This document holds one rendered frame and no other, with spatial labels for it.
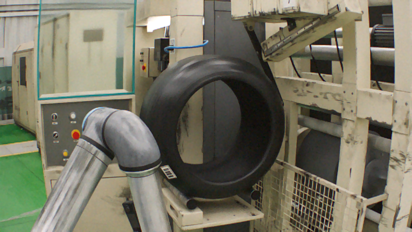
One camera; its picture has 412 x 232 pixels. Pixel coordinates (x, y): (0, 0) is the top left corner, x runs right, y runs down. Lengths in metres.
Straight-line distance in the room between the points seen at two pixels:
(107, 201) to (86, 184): 1.11
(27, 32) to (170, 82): 9.26
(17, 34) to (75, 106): 8.52
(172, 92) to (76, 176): 0.58
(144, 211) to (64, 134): 1.13
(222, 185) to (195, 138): 0.40
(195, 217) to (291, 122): 0.76
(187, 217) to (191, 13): 0.91
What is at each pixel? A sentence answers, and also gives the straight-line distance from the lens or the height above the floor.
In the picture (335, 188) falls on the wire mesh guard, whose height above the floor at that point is 0.99.
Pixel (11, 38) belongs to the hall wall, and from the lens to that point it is 10.49.
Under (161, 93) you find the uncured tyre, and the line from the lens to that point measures 1.51.
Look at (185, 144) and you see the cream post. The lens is 1.92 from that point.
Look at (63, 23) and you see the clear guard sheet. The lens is 2.08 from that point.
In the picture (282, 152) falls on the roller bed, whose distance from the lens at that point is 2.07.
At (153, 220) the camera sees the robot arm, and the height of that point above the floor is 1.04.
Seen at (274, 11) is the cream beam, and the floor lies 1.65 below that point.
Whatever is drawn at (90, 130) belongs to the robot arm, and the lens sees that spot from 1.11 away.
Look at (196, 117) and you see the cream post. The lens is 1.91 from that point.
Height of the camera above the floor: 1.48
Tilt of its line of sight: 9 degrees down
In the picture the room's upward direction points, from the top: straight up
